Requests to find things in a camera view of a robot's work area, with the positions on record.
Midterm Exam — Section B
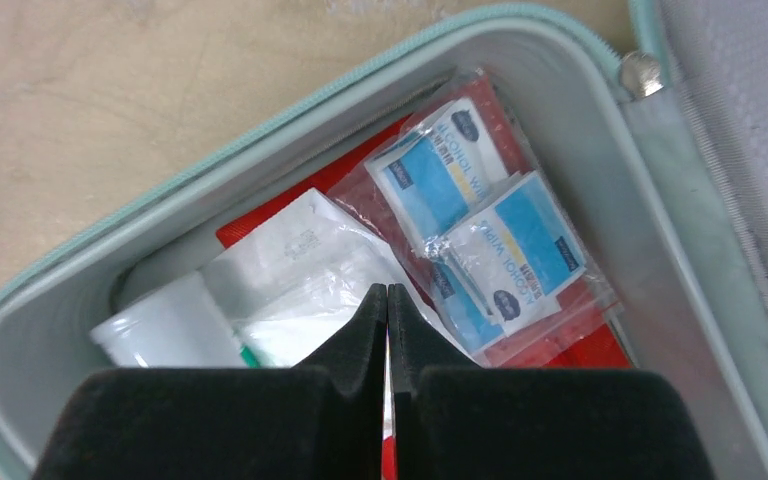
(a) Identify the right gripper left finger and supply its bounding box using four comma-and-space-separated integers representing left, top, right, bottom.
33, 284, 388, 479

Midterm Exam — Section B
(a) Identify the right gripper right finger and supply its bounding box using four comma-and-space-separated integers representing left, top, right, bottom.
387, 284, 714, 479

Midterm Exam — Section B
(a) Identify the white gauze pad packet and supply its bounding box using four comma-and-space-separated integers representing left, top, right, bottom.
200, 188, 454, 366

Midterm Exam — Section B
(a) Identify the small white plastic bottle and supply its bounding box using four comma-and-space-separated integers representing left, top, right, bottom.
90, 272, 260, 368

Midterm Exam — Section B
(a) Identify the red first aid pouch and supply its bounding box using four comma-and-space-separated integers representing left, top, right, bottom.
214, 72, 637, 480

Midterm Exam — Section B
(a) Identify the alcohol wipes bag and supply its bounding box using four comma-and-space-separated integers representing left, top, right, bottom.
327, 66, 624, 369

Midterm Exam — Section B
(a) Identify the mint green storage case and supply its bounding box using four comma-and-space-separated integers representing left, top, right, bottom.
0, 1, 768, 479

